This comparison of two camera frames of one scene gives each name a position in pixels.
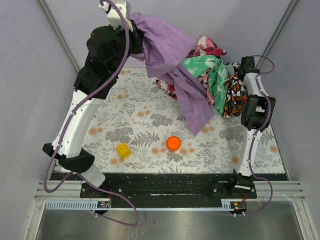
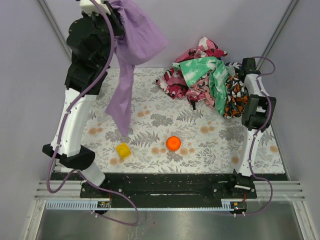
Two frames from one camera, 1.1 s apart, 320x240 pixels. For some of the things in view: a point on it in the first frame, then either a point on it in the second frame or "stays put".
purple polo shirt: [165, 48] → [144, 36]
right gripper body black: [243, 72] stays put
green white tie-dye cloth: [218, 71] stays put
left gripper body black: [136, 40] → [116, 19]
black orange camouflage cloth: [236, 97] stays put
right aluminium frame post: [276, 33] stays put
